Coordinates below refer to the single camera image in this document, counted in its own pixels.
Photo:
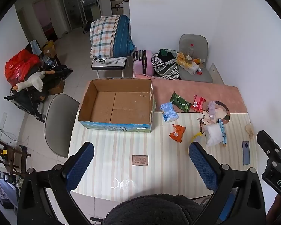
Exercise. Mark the white wall socket strip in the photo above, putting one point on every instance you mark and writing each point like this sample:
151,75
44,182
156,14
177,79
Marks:
2,124

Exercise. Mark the dark wooden chair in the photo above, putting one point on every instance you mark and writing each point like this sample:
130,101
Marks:
11,154

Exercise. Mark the plaid and blue folded quilt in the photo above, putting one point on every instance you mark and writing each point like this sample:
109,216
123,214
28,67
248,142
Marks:
107,35

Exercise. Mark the orange snack packet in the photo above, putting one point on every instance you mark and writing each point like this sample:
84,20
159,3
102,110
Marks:
177,133

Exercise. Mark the black folded stroller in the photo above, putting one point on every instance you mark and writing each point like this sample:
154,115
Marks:
30,100

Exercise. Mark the brown tape roll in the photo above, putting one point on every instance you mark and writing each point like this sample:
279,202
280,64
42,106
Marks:
189,60

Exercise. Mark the green wet wipes pack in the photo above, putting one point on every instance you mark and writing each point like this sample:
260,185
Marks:
180,102

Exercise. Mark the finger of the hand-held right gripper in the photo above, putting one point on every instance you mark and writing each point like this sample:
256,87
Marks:
269,145

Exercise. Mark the dark blue smartphone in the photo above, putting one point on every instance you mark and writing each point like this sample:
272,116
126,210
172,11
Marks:
245,153

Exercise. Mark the light blue cloth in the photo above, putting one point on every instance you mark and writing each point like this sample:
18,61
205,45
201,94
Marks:
35,46

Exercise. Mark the clear bottle red cap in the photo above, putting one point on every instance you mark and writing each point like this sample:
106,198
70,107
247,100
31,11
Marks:
191,50

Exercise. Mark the white goose plush toy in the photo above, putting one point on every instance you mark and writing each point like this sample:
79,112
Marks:
35,80

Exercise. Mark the long blue printed packet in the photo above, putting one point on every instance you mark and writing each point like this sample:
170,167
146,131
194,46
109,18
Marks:
223,131

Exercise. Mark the purple cloth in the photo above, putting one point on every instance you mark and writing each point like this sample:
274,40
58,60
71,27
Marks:
211,107

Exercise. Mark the grey shell chair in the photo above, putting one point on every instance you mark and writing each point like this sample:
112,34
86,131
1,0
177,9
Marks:
60,121

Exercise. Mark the black white patterned bag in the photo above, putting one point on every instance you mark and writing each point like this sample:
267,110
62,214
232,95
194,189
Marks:
167,69

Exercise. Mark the person's right forearm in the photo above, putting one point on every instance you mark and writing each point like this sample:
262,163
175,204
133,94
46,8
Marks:
279,212

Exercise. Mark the dark fleece clothing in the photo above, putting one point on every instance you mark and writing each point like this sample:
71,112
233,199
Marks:
154,212

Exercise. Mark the light blue tissue pack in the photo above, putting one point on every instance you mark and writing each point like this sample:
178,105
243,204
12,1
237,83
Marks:
168,112

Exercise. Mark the yellow packet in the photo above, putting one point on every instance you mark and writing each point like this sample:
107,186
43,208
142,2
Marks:
197,136

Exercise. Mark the white cabinet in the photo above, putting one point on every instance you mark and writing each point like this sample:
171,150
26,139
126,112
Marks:
126,9

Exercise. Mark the black floor bag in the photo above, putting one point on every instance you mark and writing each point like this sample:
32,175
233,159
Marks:
86,28

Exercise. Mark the red plastic bag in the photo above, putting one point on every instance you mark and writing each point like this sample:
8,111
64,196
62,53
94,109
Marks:
21,65

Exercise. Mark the white wrapped package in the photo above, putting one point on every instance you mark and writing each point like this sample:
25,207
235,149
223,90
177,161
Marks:
190,67

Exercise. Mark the white metal bench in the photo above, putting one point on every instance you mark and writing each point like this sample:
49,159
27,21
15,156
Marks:
110,66

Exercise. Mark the pink suitcase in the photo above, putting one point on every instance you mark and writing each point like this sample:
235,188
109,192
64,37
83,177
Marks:
142,62

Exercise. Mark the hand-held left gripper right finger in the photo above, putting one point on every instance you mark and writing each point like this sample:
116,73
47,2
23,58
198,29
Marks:
202,166

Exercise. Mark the grey cushioned chair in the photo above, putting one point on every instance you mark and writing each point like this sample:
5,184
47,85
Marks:
194,39

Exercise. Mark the white folded sheet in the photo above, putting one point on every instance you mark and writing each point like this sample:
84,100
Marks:
112,60

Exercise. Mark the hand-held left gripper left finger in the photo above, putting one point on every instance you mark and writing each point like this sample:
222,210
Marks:
80,166

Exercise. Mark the yellow plastic bag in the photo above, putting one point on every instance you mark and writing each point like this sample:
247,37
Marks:
180,58

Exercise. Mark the small brown cardboard box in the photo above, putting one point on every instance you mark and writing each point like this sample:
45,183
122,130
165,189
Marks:
49,48

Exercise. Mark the pink cloth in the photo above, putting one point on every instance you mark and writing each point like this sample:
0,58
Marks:
142,76

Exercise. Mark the white leaning board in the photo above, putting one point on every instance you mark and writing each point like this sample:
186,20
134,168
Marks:
215,73

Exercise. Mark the white cotton pad bag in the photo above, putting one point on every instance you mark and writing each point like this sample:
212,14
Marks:
213,134

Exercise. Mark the red snack packet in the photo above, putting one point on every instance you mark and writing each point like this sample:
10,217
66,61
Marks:
197,103

